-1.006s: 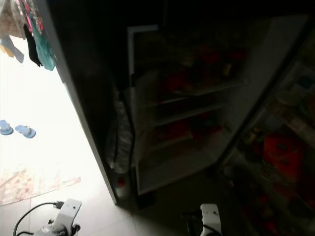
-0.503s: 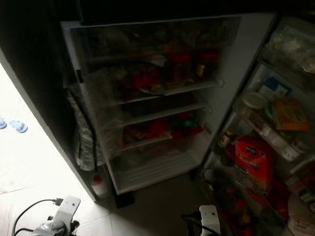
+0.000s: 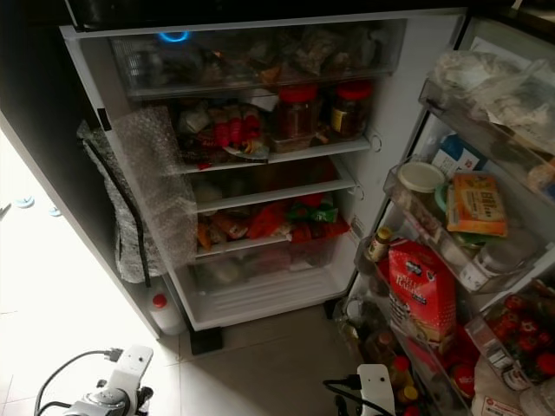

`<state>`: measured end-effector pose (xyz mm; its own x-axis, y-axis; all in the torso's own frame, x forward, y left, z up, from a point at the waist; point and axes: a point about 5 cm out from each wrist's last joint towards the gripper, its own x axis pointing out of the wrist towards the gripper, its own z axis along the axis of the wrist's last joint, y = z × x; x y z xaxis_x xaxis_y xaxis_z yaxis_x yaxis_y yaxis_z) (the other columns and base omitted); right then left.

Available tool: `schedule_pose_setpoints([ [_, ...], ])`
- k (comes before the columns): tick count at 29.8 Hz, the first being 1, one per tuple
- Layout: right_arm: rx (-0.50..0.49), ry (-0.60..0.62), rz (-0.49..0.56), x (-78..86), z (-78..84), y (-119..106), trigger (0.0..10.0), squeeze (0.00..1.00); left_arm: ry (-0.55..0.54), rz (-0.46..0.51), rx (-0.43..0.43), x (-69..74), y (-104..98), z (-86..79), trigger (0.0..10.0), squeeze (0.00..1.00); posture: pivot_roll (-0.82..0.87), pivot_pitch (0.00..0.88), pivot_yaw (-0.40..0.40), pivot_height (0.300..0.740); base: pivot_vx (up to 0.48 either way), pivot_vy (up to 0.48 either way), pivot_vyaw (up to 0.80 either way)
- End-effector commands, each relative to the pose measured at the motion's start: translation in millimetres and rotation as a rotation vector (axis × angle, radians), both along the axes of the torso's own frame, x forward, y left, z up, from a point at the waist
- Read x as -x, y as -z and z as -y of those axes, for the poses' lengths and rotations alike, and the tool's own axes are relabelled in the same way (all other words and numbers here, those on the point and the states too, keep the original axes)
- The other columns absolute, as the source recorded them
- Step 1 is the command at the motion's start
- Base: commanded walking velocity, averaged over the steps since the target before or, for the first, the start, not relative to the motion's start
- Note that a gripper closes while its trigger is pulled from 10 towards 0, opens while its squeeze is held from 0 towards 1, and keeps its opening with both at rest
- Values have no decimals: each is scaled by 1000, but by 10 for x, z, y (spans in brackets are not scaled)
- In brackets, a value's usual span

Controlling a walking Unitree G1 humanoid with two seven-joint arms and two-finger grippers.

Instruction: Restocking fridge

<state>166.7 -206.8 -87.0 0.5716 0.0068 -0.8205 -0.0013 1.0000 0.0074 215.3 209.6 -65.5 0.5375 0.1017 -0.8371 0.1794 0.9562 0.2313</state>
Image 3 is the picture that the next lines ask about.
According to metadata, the black fridge foot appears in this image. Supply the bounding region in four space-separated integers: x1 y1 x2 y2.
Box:
188 327 225 355

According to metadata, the dark open fridge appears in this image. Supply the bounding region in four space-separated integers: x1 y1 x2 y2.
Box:
0 0 471 354

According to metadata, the clear fridge drawer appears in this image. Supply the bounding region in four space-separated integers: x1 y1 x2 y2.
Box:
108 17 408 98

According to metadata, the fridge door with shelves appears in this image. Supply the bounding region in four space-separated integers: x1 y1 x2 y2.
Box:
334 10 555 416

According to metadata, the white bottle red cap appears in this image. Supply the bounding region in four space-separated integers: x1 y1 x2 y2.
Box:
148 292 188 337

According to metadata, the red rice bag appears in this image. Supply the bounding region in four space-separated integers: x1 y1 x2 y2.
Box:
387 239 459 345

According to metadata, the white crisper drawer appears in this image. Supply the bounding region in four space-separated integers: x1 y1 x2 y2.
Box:
172 236 358 330

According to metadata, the small brown bottle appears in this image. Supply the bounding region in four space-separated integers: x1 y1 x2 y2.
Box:
365 226 394 263

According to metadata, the box of red fruit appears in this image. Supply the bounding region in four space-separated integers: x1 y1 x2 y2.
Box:
467 293 555 391

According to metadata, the red food packet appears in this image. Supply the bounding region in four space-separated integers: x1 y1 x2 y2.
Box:
247 202 289 242

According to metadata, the grey speckled cloth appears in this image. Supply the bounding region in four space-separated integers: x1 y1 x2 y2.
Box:
76 120 170 284

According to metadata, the orange printed packet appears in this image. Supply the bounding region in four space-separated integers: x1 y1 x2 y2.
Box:
446 171 509 238

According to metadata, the white lidded jar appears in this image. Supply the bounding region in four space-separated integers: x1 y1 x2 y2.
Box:
396 160 448 194

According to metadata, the blue white carton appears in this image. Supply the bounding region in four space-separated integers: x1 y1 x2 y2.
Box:
431 133 487 179

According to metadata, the plate of red sausages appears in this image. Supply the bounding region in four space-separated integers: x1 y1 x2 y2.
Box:
195 104 271 163

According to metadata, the red lidded glass jar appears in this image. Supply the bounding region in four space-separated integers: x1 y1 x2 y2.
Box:
275 83 321 142
330 80 373 139

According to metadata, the clear plastic bag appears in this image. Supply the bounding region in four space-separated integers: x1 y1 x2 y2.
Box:
434 48 555 133

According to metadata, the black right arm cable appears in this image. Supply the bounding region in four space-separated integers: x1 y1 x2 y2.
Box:
323 373 400 416

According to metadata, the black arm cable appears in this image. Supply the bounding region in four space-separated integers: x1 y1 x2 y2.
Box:
33 347 122 416
323 373 400 416

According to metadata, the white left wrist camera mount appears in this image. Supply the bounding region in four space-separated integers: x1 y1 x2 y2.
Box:
108 344 155 398

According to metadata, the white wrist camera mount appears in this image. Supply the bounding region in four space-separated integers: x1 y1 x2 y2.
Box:
108 344 155 398
357 363 398 416

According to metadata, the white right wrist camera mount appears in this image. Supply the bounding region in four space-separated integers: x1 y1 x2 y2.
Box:
357 363 398 416

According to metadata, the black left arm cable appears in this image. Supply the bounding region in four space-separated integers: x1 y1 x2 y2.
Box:
33 347 122 416

